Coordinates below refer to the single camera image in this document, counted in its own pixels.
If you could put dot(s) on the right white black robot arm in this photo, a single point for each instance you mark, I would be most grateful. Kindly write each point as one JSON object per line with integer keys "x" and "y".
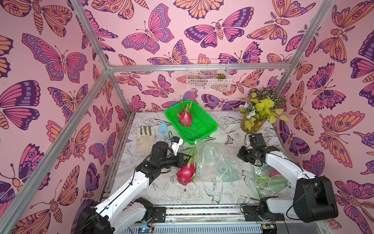
{"x": 314, "y": 198}

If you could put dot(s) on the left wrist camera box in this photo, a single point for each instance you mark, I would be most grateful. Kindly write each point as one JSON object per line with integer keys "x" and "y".
{"x": 176, "y": 142}

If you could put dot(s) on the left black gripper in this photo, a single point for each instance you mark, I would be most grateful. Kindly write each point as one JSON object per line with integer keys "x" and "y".
{"x": 179, "y": 162}

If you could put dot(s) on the green plastic basket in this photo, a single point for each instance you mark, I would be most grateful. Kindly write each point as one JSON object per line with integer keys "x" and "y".
{"x": 203, "y": 125}

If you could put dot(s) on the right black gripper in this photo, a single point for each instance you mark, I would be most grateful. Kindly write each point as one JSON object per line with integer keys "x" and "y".
{"x": 244, "y": 155}

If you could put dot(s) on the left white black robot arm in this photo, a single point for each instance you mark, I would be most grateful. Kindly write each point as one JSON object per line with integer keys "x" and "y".
{"x": 123, "y": 208}

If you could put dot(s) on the potted plant in amber vase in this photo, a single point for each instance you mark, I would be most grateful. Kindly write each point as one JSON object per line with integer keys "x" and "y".
{"x": 261, "y": 106}

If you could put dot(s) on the small succulent in wire basket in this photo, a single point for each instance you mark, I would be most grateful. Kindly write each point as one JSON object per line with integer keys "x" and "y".
{"x": 221, "y": 76}

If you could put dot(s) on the pink dragon fruit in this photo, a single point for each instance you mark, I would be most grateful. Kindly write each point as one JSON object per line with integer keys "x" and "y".
{"x": 186, "y": 174}
{"x": 185, "y": 117}

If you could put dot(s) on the metal base rail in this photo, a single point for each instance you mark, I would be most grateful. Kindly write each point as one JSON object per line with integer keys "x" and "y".
{"x": 229, "y": 219}

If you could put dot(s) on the white wire wall basket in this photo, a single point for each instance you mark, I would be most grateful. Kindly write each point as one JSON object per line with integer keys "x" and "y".
{"x": 202, "y": 77}

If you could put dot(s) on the clear green zip-top bag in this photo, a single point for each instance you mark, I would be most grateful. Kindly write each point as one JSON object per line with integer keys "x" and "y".
{"x": 216, "y": 162}

